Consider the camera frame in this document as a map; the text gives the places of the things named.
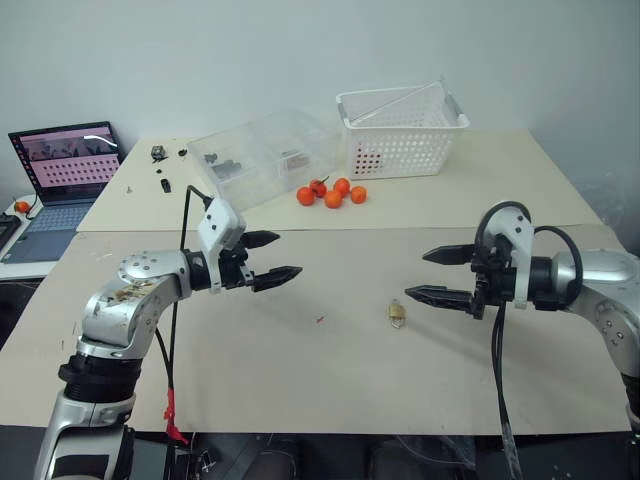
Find red item inside basket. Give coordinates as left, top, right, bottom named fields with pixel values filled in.
left=353, top=143, right=385, bottom=175

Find red tape on cable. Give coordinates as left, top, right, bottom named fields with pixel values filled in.
left=163, top=388, right=190, bottom=446

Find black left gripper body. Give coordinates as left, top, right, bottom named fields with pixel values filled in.
left=218, top=242, right=257, bottom=291

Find clear plastic organizer box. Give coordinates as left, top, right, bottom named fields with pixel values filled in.
left=186, top=106, right=342, bottom=212

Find clear plastic rod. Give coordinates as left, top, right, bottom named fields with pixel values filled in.
left=348, top=74, right=447, bottom=125

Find white perforated plastic basket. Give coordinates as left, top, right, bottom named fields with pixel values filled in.
left=335, top=81, right=472, bottom=182

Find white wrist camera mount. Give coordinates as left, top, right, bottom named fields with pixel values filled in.
left=481, top=204, right=536, bottom=309
left=196, top=197, right=247, bottom=295

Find dark rounded shape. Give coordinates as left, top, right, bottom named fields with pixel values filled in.
left=247, top=442, right=304, bottom=480

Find beige cardboard table sheet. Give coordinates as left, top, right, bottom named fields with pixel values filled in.
left=0, top=223, right=633, bottom=437
left=74, top=127, right=604, bottom=234

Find black parts in organizer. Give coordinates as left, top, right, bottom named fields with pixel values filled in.
left=203, top=151, right=242, bottom=177

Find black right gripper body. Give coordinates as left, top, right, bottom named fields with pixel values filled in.
left=468, top=233, right=519, bottom=322

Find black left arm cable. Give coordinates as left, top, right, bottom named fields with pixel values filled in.
left=152, top=185, right=217, bottom=401

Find open laptop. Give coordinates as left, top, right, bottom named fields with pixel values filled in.
left=1, top=119, right=127, bottom=264

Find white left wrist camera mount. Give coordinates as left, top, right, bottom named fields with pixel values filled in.
left=196, top=197, right=247, bottom=295

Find black device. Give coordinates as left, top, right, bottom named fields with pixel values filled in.
left=0, top=211, right=25, bottom=253

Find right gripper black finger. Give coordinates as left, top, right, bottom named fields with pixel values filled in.
left=421, top=244, right=477, bottom=268
left=403, top=285, right=475, bottom=315

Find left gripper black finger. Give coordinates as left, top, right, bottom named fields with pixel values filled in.
left=238, top=230, right=282, bottom=252
left=252, top=265, right=305, bottom=294

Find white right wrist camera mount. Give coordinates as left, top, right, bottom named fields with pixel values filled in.
left=481, top=204, right=536, bottom=309

